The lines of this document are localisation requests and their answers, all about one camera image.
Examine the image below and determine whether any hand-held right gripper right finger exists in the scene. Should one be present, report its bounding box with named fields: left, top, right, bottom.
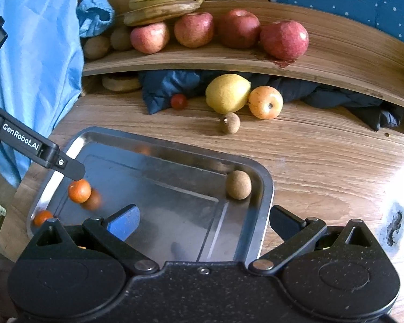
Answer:
left=248, top=205, right=381, bottom=274

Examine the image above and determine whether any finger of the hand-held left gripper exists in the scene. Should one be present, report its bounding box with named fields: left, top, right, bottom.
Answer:
left=55, top=156, right=85, bottom=181

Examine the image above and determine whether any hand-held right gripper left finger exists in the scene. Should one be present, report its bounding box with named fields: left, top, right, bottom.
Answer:
left=25, top=205, right=160, bottom=275

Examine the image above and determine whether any orange tangerine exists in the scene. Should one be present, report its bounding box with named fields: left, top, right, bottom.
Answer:
left=33, top=210, right=54, bottom=227
left=68, top=179, right=92, bottom=203

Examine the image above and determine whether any small brown kiwi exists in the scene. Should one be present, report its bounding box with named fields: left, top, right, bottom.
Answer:
left=225, top=170, right=252, bottom=200

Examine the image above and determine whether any metal tray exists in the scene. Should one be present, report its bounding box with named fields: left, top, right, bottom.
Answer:
left=27, top=126, right=275, bottom=265

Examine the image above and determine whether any small round brown fruit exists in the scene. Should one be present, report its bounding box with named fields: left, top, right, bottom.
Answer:
left=220, top=112, right=240, bottom=134

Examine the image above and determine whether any yellow-orange apple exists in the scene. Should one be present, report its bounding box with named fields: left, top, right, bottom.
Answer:
left=248, top=86, right=284, bottom=120

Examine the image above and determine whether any small red tomato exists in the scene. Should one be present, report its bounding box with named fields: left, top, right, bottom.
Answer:
left=170, top=93, right=188, bottom=110

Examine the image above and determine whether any large yellow lemon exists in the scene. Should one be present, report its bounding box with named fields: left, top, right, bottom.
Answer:
left=205, top=73, right=252, bottom=115

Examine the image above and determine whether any light blue curtain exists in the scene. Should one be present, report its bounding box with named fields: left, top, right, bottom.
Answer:
left=0, top=0, right=85, bottom=189

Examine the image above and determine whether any large brown kiwi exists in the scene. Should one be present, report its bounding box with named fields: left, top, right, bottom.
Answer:
left=110, top=25, right=133, bottom=51
left=84, top=35, right=111, bottom=59

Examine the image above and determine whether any dark blue jacket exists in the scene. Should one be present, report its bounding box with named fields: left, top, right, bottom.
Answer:
left=138, top=70, right=401, bottom=132

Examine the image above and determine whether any crumpled blue plastic bag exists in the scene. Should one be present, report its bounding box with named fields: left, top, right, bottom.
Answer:
left=77, top=0, right=116, bottom=38

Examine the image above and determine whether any red apple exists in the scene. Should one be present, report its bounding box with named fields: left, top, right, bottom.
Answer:
left=131, top=21, right=170, bottom=54
left=260, top=20, right=309, bottom=60
left=174, top=12, right=215, bottom=48
left=217, top=9, right=261, bottom=49

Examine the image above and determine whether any curved wooden shelf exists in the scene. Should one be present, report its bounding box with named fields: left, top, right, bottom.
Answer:
left=82, top=0, right=404, bottom=135

